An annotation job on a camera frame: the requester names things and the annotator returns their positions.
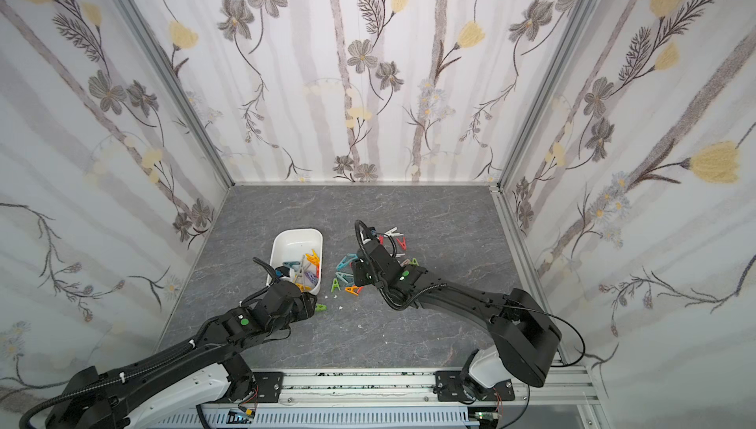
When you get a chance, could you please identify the white plastic storage box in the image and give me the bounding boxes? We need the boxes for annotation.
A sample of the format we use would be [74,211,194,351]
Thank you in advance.
[269,228,324,295]

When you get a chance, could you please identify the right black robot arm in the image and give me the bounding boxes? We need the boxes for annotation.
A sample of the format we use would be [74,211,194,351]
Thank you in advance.
[352,220,577,405]

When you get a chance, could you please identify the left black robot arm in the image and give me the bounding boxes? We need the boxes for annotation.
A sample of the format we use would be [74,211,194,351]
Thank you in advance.
[19,267,317,428]

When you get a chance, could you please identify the teal clothespin upper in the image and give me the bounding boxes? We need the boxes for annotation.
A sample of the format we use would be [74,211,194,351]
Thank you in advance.
[337,253,358,272]

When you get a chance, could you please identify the mint clothespin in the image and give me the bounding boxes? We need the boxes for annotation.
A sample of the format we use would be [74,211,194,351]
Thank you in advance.
[336,272,354,287]

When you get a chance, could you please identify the white clothespin far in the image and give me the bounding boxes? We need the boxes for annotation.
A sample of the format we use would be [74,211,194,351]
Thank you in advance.
[384,227,404,237]

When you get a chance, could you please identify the white cable duct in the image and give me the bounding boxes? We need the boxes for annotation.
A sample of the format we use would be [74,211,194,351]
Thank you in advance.
[153,407,480,428]

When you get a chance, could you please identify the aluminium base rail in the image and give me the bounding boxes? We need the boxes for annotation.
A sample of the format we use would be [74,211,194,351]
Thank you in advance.
[108,366,610,429]

